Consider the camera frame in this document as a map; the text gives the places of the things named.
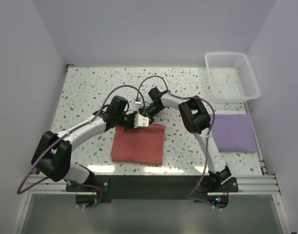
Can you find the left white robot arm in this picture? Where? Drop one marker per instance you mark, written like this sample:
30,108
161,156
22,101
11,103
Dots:
53,154

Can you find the folded purple t shirt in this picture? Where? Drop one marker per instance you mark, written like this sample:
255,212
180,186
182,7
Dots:
234,133

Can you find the white plastic basket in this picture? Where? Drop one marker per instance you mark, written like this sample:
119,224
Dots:
231,77

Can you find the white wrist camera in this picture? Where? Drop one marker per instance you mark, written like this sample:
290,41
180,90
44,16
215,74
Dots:
137,101
141,121

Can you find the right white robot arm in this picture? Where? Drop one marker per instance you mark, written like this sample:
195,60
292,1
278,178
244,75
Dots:
199,122

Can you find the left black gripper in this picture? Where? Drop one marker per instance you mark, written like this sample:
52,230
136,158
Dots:
133,115

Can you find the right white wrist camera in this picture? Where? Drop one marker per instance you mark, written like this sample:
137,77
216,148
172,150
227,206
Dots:
137,101

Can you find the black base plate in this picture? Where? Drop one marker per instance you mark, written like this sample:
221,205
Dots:
106,188

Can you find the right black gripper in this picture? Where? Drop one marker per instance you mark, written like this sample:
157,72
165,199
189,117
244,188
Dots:
151,119

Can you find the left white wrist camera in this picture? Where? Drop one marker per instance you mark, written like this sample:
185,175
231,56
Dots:
141,121

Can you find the red t shirt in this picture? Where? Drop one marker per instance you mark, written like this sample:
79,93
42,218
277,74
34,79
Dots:
140,145

